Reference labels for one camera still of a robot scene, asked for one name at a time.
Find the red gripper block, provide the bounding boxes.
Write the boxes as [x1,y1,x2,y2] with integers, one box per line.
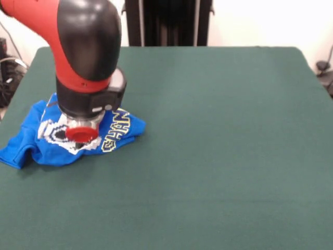
[65,126,97,143]

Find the blue printed t-shirt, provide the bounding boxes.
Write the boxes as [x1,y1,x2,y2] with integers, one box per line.
[0,92,147,170]

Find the black equipment pile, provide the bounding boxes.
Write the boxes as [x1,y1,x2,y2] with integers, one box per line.
[0,37,29,108]

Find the dark green table cloth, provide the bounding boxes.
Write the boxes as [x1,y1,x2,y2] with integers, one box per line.
[0,46,333,250]

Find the grey cable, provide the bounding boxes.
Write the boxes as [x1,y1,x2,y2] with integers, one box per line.
[0,22,22,61]

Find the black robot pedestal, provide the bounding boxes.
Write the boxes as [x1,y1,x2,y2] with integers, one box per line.
[120,0,215,47]

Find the black cable bundle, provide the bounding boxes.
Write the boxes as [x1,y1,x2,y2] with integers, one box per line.
[316,44,333,98]

